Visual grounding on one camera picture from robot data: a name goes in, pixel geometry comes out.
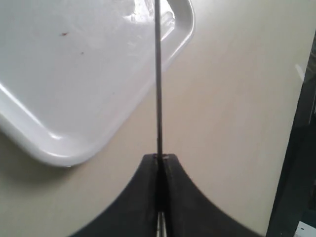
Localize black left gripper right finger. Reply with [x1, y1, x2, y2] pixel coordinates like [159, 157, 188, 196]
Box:
[163, 154, 257, 237]

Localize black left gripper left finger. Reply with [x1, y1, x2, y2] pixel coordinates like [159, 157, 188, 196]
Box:
[73, 154, 158, 237]

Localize white plastic tray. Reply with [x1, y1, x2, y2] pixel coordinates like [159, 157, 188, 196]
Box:
[0, 0, 196, 168]

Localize thin metal skewer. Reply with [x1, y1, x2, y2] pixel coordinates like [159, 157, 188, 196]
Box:
[155, 0, 163, 159]

